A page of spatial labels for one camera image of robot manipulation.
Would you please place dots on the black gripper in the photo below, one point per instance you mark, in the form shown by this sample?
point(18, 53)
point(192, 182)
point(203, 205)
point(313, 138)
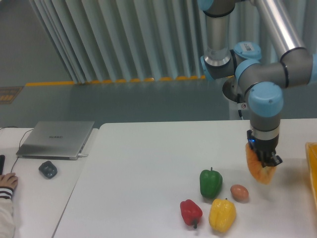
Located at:
point(264, 149)

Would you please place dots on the triangular orange bread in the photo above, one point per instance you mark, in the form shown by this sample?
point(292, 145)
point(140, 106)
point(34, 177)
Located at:
point(261, 174)

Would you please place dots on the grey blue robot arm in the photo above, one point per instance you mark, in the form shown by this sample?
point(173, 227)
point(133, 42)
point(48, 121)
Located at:
point(261, 85)

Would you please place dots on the white sleeved forearm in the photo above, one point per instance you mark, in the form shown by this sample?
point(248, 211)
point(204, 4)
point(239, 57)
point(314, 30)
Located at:
point(7, 225)

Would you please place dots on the yellow basket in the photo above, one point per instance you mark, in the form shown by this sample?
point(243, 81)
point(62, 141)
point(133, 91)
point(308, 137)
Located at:
point(311, 155)

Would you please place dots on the person's hand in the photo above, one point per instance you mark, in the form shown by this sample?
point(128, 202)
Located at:
point(9, 180)

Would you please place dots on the brown egg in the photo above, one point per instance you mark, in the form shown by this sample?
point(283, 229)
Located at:
point(239, 192)

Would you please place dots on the green bell pepper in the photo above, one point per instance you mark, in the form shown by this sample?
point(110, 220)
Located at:
point(210, 183)

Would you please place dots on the yellow bell pepper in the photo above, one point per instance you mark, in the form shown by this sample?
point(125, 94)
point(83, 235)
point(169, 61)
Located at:
point(222, 215)

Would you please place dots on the red bell pepper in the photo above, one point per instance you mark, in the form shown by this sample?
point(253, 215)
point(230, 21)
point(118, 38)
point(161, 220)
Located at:
point(191, 213)

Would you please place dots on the silver closed laptop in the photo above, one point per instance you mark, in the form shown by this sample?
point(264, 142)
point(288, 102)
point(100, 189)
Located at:
point(59, 140)

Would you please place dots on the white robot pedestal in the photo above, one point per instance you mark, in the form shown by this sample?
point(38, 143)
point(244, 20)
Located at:
point(238, 108)

